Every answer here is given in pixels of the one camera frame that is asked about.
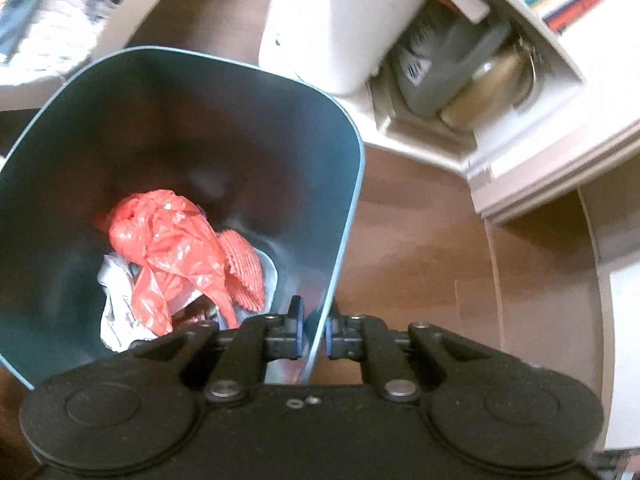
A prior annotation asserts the gold thermos flask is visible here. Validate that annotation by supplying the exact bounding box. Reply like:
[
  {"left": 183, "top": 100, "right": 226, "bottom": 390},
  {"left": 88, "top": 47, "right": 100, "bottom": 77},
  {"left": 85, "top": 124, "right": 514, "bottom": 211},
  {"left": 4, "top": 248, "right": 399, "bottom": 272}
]
[{"left": 439, "top": 35, "right": 539, "bottom": 132}]

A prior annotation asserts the grey plastic jug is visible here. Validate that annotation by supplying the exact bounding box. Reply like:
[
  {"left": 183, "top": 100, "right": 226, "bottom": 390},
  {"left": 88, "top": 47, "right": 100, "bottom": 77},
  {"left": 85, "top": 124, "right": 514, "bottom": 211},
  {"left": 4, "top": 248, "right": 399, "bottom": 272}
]
[{"left": 395, "top": 7, "right": 512, "bottom": 117}]

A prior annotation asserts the white cylinder column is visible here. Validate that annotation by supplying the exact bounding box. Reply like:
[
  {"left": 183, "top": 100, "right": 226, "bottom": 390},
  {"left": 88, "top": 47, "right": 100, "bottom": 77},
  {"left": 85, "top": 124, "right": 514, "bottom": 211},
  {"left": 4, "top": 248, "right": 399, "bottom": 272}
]
[{"left": 257, "top": 0, "right": 432, "bottom": 99}]

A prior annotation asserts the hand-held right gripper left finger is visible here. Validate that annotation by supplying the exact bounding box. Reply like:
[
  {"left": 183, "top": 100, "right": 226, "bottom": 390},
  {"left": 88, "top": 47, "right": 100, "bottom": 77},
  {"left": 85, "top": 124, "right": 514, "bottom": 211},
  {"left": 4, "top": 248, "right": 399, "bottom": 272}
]
[{"left": 132, "top": 296, "right": 306, "bottom": 403}]

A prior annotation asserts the white shelf unit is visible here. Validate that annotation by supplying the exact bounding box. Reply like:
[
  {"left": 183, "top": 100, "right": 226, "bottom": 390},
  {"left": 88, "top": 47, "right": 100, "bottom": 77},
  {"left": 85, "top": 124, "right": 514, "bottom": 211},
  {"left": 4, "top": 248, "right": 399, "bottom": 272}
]
[{"left": 257, "top": 0, "right": 640, "bottom": 226}]

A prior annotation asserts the red plastic bag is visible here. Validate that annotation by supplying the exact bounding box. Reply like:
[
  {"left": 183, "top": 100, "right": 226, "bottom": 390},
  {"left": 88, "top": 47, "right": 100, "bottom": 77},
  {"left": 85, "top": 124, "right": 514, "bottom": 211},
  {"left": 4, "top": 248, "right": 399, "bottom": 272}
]
[{"left": 107, "top": 189, "right": 238, "bottom": 338}]

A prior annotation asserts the red foam net sleeve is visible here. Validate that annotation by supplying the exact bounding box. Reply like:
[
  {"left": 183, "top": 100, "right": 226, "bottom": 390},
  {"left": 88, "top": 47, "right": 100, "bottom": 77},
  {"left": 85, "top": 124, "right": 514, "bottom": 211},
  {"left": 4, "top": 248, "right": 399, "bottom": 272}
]
[{"left": 217, "top": 229, "right": 266, "bottom": 314}]

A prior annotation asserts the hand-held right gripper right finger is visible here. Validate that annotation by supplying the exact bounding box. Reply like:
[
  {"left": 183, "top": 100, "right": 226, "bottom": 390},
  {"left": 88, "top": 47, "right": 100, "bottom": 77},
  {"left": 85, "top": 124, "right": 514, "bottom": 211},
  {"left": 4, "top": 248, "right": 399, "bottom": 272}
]
[{"left": 324, "top": 312, "right": 493, "bottom": 403}]

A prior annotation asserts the white bed frame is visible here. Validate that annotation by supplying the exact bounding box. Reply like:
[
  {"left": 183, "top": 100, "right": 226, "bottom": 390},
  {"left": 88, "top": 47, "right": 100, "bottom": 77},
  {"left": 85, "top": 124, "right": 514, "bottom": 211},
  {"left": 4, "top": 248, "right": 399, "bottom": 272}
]
[{"left": 0, "top": 0, "right": 201, "bottom": 111}]

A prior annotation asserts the teal plastic trash bin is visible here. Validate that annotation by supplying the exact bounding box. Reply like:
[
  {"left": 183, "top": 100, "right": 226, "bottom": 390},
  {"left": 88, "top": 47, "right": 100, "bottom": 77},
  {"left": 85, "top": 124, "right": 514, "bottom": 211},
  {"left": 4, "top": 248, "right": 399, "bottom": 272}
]
[{"left": 0, "top": 46, "right": 366, "bottom": 391}]

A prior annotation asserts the teal bubble mailer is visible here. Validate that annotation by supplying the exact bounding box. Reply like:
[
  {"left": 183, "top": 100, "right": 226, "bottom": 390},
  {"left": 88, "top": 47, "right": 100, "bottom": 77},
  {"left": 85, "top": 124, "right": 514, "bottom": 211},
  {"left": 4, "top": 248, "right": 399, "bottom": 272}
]
[{"left": 99, "top": 254, "right": 279, "bottom": 354}]

